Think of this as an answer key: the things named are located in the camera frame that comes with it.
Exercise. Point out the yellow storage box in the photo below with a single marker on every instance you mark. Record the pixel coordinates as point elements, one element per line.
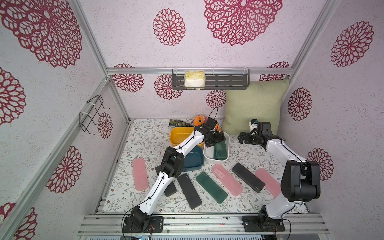
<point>179,134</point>

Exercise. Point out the grey wall shelf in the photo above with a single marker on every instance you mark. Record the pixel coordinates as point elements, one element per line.
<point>239,81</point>

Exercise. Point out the yellow sponge in bag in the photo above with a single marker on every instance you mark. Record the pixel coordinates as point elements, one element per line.
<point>195,79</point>

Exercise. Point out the floral table mat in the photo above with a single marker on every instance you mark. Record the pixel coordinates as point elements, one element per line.
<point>149,138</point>

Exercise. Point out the green pencil case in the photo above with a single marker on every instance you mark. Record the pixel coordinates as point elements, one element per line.
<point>216,192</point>
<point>220,151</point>

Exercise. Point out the pink pencil case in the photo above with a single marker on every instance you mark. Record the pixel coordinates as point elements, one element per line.
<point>140,174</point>
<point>270,182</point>
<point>228,180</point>

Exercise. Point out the white storage box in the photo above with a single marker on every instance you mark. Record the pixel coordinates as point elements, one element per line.
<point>209,152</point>

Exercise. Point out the floral dark fabric pouch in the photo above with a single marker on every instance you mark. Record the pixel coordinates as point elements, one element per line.
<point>179,123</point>

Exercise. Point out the green pencil case front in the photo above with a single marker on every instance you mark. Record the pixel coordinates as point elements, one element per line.
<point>216,192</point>

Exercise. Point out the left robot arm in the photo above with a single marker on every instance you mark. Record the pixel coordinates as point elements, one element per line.
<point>171,167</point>

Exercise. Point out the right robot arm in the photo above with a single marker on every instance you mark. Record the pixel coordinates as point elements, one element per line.
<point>301,180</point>

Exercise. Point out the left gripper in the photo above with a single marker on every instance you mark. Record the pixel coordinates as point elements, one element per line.
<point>219,138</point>

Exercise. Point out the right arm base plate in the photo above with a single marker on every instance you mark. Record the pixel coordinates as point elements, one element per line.
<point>262,224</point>

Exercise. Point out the green cushion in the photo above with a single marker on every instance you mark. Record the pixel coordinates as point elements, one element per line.
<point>261,101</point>

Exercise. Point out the orange fish plush toy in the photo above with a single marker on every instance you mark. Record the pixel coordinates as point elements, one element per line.
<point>201,119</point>

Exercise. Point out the aluminium front rail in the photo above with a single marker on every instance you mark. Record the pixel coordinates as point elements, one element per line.
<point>202,224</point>

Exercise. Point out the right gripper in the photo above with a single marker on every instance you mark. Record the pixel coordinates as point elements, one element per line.
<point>245,138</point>

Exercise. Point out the black wire wall rack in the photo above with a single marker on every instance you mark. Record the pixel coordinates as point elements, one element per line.
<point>87,118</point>

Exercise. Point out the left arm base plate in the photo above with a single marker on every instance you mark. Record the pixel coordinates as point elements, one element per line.
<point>148,225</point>

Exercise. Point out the black pencil case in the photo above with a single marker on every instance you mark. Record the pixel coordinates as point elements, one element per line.
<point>171,189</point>
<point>248,177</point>
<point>189,191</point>

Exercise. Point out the teal storage box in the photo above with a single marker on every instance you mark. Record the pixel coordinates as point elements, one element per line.
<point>194,160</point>

